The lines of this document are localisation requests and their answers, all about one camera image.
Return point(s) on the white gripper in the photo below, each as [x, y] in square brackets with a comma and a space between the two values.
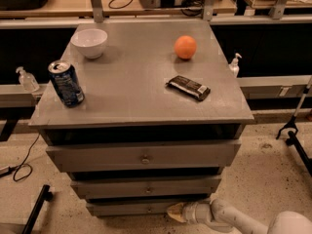
[189, 213]

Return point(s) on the grey bottom drawer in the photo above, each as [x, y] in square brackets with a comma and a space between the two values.
[142, 207]

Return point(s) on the grey drawer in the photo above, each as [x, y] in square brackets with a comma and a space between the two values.
[142, 207]
[145, 186]
[143, 156]

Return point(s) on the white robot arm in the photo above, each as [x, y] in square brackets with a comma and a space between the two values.
[221, 216]

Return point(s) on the grey middle drawer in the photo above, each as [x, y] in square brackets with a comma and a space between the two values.
[145, 186]

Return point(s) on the grey top drawer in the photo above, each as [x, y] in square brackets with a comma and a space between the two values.
[143, 156]

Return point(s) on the grey wooden drawer cabinet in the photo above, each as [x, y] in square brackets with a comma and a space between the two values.
[127, 99]

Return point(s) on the black snack bar wrapper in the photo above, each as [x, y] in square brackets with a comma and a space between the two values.
[189, 87]

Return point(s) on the black stand leg left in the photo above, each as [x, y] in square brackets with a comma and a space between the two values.
[45, 195]

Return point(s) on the right clear sanitizer bottle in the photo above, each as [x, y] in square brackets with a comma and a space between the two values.
[234, 65]

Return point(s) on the clear sanitizer bottle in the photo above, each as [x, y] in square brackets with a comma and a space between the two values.
[234, 65]
[27, 80]

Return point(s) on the orange fruit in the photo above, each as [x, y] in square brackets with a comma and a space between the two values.
[185, 47]

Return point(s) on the blue soda can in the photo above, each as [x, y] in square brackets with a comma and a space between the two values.
[65, 81]

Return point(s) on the white ceramic bowl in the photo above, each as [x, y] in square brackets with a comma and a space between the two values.
[90, 42]

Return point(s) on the left clear sanitizer bottle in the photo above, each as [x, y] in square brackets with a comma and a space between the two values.
[27, 80]

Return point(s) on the wooden desk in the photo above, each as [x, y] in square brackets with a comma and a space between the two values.
[83, 9]

